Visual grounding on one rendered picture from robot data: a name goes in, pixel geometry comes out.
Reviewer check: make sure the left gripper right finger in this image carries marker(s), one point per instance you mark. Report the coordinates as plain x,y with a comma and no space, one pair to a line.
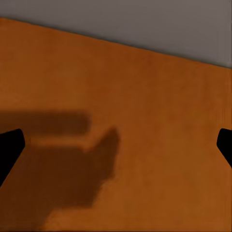
224,143

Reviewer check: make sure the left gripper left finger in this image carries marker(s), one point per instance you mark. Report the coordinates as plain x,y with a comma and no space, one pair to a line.
12,144

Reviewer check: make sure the cabinet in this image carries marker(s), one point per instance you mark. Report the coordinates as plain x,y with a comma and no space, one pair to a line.
117,138

